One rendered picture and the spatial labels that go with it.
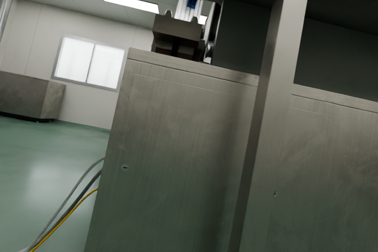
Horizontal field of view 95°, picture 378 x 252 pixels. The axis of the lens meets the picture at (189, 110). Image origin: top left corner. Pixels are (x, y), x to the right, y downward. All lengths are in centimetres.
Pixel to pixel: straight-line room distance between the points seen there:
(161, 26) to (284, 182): 66
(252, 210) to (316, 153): 36
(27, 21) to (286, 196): 620
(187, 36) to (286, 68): 33
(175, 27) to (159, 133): 36
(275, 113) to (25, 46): 591
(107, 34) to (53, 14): 140
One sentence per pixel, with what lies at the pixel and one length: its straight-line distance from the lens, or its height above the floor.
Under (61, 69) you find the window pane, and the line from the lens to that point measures 547.
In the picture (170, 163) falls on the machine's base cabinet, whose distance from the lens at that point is 58.
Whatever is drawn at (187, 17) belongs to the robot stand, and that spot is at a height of 178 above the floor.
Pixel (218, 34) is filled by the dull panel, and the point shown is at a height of 101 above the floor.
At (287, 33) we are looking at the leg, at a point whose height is 95.
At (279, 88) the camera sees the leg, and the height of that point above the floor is 82.
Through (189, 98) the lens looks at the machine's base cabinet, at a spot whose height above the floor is 78.
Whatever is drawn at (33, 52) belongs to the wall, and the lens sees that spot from 589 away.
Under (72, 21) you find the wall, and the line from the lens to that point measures 569.
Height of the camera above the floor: 71
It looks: 3 degrees up
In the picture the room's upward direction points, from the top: 11 degrees clockwise
